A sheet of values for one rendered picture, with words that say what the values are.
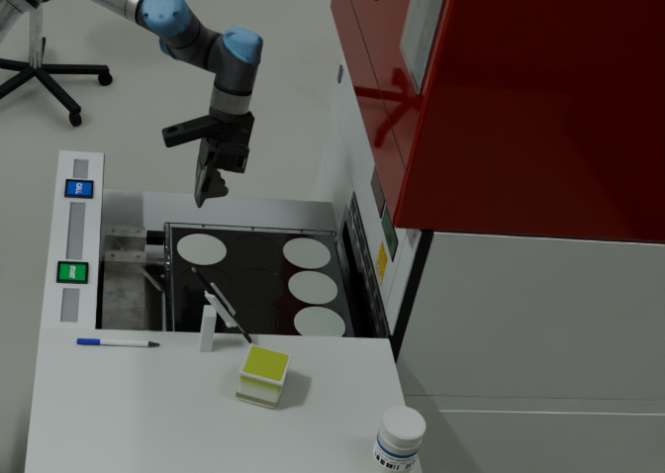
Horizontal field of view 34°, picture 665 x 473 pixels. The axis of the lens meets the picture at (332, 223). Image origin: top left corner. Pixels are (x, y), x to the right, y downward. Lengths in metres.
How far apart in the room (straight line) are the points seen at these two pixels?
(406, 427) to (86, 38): 3.32
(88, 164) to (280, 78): 2.42
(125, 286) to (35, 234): 1.54
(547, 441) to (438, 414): 0.27
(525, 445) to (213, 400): 0.76
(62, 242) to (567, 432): 1.09
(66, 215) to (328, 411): 0.68
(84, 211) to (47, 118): 2.05
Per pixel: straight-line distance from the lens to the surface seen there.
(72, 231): 2.17
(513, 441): 2.31
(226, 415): 1.83
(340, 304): 2.17
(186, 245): 2.24
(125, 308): 2.12
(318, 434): 1.83
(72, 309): 2.00
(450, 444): 2.27
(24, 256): 3.60
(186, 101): 4.43
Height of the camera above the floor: 2.31
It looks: 37 degrees down
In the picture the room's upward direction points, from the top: 12 degrees clockwise
